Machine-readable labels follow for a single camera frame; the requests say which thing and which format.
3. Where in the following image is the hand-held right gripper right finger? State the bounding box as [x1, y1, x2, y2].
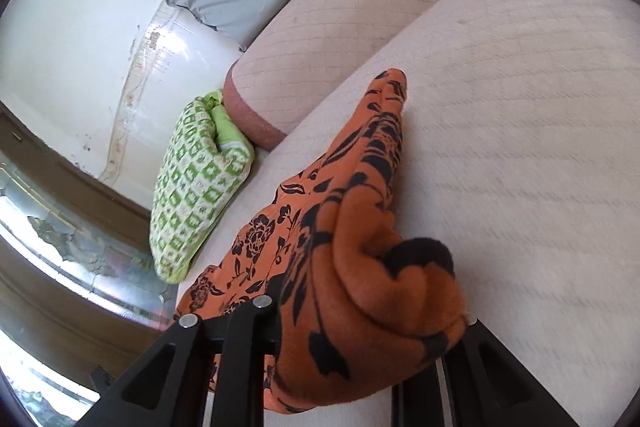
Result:
[392, 318, 583, 427]

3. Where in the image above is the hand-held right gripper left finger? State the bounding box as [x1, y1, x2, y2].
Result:
[75, 296, 282, 427]

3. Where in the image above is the orange floral blouse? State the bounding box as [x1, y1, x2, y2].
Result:
[172, 68, 468, 414]

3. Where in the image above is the green checkered pillow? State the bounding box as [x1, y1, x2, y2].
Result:
[150, 89, 257, 285]

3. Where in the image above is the wooden stained glass door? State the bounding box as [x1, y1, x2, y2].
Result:
[0, 102, 181, 427]

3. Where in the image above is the pink sofa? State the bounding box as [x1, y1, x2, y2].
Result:
[165, 0, 640, 427]

